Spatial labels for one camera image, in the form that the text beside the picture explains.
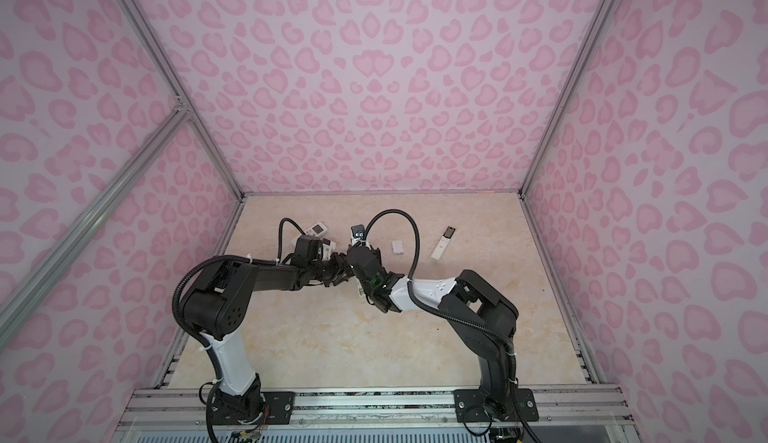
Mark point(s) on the aluminium corner frame post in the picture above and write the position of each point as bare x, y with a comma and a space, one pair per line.
599, 23
159, 57

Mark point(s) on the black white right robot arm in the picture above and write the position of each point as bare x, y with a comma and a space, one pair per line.
483, 318

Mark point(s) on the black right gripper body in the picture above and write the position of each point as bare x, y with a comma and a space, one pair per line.
370, 289

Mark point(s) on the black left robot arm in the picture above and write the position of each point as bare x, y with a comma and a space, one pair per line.
211, 301

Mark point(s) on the white battery cover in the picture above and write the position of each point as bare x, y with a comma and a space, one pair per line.
397, 247

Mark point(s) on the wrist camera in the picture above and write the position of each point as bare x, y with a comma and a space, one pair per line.
358, 235
311, 249

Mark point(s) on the aluminium corner frame post left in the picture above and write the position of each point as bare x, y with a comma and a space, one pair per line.
159, 57

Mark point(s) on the aluminium corner frame post right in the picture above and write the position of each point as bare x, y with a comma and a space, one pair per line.
599, 23

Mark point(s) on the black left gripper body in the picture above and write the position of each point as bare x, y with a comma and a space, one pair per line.
331, 271

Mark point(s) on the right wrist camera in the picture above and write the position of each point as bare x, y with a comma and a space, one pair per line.
358, 235

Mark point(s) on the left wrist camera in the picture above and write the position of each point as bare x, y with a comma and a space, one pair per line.
311, 249

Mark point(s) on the slim white remote with display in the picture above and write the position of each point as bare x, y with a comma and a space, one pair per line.
443, 243

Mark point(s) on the white air conditioner remote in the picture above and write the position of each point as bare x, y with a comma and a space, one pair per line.
319, 230

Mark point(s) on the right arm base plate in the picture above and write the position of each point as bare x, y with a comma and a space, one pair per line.
473, 406

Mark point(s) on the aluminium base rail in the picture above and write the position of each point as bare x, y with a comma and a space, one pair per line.
546, 413

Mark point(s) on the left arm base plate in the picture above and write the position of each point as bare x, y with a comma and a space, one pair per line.
258, 408

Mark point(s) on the aluminium diagonal frame bar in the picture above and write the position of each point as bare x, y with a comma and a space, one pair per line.
38, 283

